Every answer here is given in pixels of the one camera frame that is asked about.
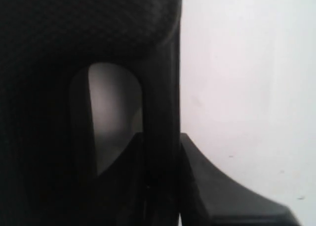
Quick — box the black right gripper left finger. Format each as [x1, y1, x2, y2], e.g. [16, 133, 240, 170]
[96, 133, 146, 226]

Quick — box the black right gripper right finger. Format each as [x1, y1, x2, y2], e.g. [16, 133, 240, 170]
[179, 133, 300, 226]

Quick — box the black plastic tool case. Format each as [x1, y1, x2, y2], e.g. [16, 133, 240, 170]
[0, 0, 182, 226]

